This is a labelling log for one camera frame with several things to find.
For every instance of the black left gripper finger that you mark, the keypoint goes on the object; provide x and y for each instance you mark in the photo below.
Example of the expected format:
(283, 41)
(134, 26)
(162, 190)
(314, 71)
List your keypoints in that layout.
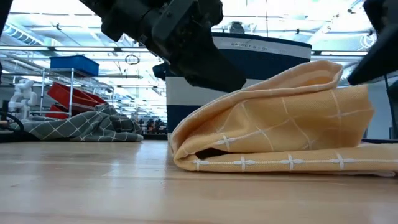
(211, 71)

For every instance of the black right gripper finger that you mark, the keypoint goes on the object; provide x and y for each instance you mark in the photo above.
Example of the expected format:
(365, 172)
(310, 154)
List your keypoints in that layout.
(382, 59)

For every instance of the navy white-striped fabric basket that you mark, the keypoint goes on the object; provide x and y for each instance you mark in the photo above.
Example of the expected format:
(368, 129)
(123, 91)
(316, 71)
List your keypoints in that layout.
(267, 62)

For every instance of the orange checked towel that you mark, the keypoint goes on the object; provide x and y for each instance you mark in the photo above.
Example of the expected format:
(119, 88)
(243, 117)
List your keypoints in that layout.
(280, 124)

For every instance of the grey checked towel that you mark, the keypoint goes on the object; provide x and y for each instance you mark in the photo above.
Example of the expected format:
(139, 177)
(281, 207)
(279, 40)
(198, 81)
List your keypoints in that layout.
(87, 127)

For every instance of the white jointed robot arm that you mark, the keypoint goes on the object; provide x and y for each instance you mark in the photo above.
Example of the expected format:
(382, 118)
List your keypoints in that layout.
(21, 99)

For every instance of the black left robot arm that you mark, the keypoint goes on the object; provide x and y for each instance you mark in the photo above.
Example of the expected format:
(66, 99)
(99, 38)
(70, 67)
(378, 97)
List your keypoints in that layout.
(3, 12)

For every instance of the thin black pole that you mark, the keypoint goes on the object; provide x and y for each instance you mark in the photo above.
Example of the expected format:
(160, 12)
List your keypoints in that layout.
(390, 105)

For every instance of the dark grey ceiling fixture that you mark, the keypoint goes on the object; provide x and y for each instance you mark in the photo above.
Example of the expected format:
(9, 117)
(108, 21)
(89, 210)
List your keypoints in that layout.
(237, 28)

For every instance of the blue plastic storage bin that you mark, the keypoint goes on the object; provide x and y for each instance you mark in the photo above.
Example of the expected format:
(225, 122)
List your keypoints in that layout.
(74, 64)

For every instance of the red plastic storage bin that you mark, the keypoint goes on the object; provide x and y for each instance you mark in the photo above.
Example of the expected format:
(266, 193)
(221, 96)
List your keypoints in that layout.
(96, 99)
(68, 95)
(56, 112)

